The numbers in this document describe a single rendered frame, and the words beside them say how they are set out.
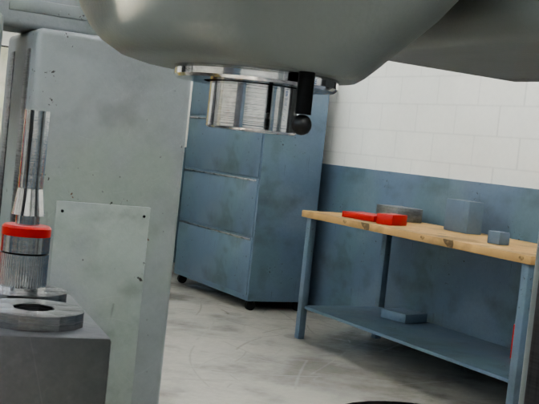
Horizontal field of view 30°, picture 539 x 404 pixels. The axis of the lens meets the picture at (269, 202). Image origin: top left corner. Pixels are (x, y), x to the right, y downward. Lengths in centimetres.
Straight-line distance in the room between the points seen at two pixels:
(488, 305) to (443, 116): 137
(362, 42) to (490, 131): 622
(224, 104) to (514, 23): 15
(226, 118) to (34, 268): 52
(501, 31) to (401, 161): 686
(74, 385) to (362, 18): 50
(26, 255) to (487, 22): 57
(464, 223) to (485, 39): 575
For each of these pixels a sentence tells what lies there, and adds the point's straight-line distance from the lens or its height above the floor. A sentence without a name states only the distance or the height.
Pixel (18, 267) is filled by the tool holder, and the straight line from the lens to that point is 99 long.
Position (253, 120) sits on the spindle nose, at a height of 129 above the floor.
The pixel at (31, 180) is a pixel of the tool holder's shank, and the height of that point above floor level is 122.
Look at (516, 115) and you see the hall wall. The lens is 653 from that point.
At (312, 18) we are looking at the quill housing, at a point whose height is 133.
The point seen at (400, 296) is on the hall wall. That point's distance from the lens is 730.
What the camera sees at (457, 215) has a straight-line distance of 636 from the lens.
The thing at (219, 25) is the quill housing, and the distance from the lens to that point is 45.
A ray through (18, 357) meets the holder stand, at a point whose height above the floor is 108.
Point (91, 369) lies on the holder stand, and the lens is 88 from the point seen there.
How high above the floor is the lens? 127
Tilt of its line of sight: 3 degrees down
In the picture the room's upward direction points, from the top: 6 degrees clockwise
